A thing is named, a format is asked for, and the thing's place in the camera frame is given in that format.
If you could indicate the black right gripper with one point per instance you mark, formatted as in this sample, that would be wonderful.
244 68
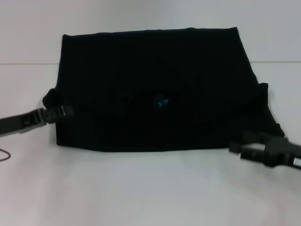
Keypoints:
282 153

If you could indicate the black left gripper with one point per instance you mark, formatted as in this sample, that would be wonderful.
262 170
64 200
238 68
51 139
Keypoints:
18 123

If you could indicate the black t-shirt with FREE print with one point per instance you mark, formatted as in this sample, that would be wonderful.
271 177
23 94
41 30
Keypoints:
150 82

